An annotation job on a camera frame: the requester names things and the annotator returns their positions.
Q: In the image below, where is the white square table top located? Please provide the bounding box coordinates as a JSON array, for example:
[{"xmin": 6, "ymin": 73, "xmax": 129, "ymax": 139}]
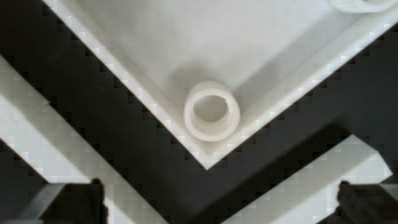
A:
[{"xmin": 43, "ymin": 0, "xmax": 398, "ymax": 166}]

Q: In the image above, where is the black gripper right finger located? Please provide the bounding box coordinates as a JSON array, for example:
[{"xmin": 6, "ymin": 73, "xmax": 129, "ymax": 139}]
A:
[{"xmin": 335, "ymin": 180, "xmax": 398, "ymax": 224}]

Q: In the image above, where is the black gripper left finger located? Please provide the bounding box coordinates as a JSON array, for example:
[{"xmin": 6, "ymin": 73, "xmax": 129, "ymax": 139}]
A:
[{"xmin": 0, "ymin": 179, "xmax": 109, "ymax": 224}]

